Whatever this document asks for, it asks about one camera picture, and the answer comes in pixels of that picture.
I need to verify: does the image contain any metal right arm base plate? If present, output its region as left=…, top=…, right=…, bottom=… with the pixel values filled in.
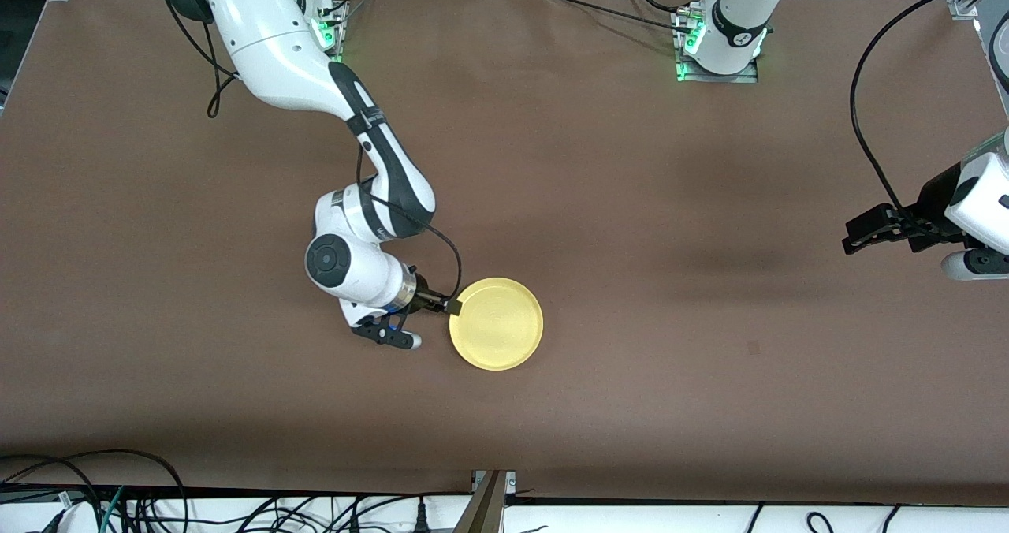
left=311, top=1, right=349, bottom=65

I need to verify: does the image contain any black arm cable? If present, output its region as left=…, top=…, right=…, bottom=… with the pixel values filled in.
left=850, top=0, right=1009, bottom=230
left=162, top=0, right=464, bottom=305

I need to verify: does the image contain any yellow round plate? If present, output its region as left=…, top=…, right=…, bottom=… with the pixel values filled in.
left=449, top=278, right=545, bottom=372

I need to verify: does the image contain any teal cable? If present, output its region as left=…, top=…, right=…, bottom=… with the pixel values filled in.
left=99, top=486, right=127, bottom=533

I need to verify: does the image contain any brown table cover sheet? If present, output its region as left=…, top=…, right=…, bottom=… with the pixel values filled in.
left=0, top=0, right=1009, bottom=506

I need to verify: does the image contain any aluminium profile bar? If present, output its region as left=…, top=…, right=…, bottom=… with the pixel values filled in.
left=453, top=470, right=509, bottom=533

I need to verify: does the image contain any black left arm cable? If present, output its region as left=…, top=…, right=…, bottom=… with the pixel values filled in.
left=850, top=0, right=1009, bottom=230

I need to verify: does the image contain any white lower shelf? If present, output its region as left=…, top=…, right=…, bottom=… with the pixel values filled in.
left=0, top=492, right=1009, bottom=533

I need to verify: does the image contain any long black looped cable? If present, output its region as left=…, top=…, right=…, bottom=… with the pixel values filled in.
left=0, top=449, right=188, bottom=533

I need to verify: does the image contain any black cable across table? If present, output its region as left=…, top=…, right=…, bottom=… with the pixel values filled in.
left=538, top=0, right=694, bottom=33

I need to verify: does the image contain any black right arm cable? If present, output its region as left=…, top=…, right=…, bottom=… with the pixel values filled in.
left=162, top=0, right=464, bottom=305

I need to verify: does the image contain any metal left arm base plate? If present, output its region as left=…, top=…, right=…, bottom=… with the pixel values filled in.
left=674, top=5, right=760, bottom=84

